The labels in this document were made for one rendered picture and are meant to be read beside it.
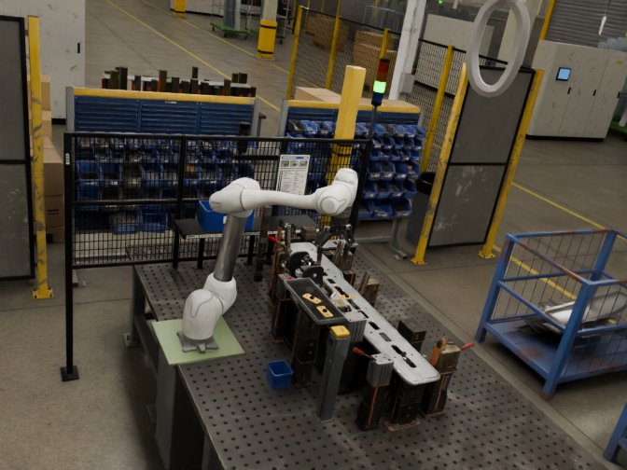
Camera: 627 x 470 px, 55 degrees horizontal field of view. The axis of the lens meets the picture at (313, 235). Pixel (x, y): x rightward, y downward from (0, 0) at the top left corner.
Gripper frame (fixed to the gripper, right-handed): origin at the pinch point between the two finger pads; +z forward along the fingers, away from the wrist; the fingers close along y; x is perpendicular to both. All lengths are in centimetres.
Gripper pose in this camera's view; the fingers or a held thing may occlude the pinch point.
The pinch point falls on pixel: (332, 256)
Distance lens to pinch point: 271.8
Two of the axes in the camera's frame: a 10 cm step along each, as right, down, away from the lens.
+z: -1.5, 9.1, 3.9
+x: -4.6, -4.1, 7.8
